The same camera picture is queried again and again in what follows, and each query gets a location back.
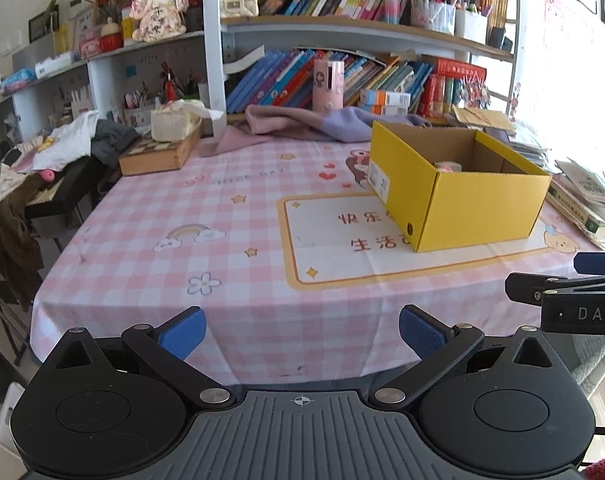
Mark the pink cylindrical gadget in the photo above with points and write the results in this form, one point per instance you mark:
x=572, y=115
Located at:
x=328, y=85

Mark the pink doll figure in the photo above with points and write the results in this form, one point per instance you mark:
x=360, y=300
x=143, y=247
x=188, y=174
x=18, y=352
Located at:
x=157, y=12

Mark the pink plush pouch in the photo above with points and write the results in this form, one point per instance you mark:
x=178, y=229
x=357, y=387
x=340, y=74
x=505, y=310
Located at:
x=448, y=166

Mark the row of blue picture books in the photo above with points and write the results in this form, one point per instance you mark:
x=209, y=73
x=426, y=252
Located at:
x=277, y=80

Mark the brown paper envelopes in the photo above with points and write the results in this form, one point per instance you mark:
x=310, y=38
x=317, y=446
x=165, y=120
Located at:
x=482, y=117

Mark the cream tissue pack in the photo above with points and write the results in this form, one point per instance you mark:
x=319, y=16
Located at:
x=172, y=122

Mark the white printed t-shirt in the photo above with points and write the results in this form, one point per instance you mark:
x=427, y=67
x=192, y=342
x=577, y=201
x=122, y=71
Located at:
x=67, y=142

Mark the yellow cardboard box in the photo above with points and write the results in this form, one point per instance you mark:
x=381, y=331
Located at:
x=477, y=210

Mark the colourful paper ornament bunch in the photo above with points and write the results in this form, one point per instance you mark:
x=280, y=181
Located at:
x=472, y=92

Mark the orange blue white carton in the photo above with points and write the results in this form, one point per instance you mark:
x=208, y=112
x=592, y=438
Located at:
x=385, y=97
x=382, y=110

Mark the red apple-shaped jar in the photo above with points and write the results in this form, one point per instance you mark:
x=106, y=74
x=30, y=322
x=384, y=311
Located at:
x=111, y=37

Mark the black picture frame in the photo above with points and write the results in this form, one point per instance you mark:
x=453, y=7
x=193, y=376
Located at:
x=43, y=25

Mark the pen holder with pens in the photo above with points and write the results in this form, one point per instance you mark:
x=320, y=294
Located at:
x=440, y=17

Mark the row of red thick books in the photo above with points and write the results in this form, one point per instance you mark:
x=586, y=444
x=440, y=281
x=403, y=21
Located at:
x=442, y=90

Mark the white side shelf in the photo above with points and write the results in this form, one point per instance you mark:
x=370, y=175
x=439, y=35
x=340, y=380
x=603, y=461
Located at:
x=100, y=75

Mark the white plastic object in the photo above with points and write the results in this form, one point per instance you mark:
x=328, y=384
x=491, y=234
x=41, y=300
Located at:
x=7, y=420

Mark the blue packet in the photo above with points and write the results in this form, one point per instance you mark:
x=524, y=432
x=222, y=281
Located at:
x=16, y=80

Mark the black side table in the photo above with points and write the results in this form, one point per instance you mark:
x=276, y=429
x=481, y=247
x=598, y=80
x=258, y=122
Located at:
x=67, y=185

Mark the pink tin box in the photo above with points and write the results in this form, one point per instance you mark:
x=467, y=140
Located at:
x=90, y=45

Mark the pink blue gradient bottle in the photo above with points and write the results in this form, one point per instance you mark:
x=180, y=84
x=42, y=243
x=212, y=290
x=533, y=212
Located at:
x=392, y=2

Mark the wooden chessboard box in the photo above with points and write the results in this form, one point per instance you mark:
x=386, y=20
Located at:
x=155, y=156

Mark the white storage container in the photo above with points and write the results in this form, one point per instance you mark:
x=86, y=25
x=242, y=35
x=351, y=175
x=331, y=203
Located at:
x=471, y=27

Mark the dark grey garment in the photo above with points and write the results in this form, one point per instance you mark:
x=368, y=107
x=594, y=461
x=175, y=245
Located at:
x=113, y=140

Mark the pink and purple cloth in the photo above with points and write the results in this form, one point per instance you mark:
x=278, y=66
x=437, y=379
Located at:
x=302, y=122

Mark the cups of pens and brushes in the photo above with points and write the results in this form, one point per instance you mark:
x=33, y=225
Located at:
x=142, y=107

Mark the small pink toy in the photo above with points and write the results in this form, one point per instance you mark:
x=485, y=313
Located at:
x=47, y=176

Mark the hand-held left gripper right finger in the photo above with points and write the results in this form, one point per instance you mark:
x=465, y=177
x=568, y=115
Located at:
x=421, y=331

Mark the grey knit cloth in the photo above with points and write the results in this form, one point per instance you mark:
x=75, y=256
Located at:
x=595, y=365

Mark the brown garment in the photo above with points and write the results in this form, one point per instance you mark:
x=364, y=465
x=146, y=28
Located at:
x=10, y=245

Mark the white flat box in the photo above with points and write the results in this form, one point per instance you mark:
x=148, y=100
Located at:
x=55, y=66

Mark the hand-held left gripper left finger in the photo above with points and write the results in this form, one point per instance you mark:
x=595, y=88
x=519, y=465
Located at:
x=182, y=334

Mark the pile of papers and books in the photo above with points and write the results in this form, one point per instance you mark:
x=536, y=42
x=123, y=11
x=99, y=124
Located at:
x=582, y=190

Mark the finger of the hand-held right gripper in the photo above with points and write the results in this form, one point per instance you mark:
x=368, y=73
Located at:
x=525, y=287
x=600, y=262

